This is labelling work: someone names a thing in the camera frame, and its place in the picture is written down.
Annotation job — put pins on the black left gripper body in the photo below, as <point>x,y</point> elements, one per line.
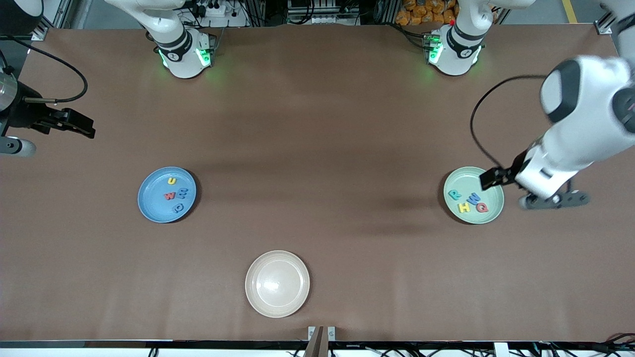
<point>513,171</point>

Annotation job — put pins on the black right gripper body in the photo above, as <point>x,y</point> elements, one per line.
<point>23,112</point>

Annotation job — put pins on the blue uppercase letter M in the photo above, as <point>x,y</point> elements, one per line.
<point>475,199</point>

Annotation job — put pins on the red uppercase letter Q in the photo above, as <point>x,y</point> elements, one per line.
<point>486,208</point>

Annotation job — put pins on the yellow uppercase letter H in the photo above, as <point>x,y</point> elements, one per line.
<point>464,208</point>

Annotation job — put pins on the teal uppercase letter R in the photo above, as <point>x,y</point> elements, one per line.
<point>453,194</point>

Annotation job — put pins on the red lowercase letter w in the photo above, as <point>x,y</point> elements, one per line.
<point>170,197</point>

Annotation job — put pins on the blue lowercase letter m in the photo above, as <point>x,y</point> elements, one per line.
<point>183,193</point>

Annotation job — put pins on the blue lowercase letter a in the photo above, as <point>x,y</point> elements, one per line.
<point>182,208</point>

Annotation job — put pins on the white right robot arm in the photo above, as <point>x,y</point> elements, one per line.
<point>183,64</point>

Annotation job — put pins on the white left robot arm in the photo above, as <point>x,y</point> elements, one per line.
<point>580,119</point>

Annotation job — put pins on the green plate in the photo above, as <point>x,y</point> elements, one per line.
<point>469,181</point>

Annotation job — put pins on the blue plate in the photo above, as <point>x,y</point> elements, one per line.
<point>154,198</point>

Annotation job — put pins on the brown table cover sheet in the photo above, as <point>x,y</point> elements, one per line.
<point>347,238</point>

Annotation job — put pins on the orange bags pile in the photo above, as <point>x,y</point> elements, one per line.
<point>421,12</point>

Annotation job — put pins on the metal equipment rack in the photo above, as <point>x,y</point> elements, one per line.
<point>322,10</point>

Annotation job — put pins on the beige plate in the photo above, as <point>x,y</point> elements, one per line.
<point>277,283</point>

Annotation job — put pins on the aluminium frame profile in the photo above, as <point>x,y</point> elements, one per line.
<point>47,27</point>
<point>605,22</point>

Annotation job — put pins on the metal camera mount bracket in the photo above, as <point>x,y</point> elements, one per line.
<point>321,337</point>

